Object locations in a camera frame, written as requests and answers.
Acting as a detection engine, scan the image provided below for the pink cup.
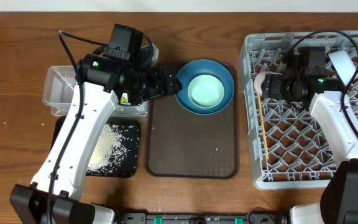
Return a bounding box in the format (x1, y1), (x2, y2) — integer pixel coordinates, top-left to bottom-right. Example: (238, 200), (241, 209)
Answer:
(254, 71), (282, 96)

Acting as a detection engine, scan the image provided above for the wooden chopstick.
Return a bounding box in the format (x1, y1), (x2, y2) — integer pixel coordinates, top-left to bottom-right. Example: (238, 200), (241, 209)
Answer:
(257, 94), (269, 161)

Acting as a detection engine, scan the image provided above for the yellow green snack wrapper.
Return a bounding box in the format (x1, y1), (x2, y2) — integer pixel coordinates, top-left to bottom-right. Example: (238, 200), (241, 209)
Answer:
(119, 93), (129, 105)

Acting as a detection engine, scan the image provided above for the light blue bowl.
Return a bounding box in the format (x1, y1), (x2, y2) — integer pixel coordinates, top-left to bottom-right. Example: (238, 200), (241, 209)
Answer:
(328, 50), (356, 86)

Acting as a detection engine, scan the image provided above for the light green bowl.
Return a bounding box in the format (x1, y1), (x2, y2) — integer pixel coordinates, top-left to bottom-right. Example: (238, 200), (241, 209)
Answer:
(188, 75), (224, 109)

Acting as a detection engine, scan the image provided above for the dark blue plate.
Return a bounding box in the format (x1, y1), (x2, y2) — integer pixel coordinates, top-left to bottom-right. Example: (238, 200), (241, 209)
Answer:
(175, 59), (235, 115)

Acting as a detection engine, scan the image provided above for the white rice pile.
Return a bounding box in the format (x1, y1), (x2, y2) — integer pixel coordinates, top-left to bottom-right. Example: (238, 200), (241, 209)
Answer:
(87, 123), (136, 174)

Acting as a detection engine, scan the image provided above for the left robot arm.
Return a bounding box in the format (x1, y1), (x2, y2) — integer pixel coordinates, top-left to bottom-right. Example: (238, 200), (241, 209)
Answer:
(10, 24), (183, 223)

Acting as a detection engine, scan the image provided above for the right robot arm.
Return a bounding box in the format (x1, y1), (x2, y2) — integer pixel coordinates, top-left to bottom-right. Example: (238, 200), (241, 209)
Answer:
(254, 47), (358, 223)

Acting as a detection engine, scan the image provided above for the grey dishwasher rack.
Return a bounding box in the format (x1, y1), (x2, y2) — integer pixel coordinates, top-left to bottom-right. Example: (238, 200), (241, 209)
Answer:
(239, 30), (358, 190)

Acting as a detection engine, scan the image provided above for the black waste tray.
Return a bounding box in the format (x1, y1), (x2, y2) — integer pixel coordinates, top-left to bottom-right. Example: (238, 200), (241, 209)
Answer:
(50, 116), (142, 179)

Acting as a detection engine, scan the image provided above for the brown serving tray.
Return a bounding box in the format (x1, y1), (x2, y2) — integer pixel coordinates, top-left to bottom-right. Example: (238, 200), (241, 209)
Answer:
(144, 60), (241, 180)

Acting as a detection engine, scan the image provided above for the clear plastic bin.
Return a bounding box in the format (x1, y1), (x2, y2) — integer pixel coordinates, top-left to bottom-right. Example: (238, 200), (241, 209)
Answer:
(43, 66), (149, 116)

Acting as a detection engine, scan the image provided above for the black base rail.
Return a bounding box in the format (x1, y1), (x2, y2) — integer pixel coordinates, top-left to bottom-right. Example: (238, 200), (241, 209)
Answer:
(113, 210), (291, 224)

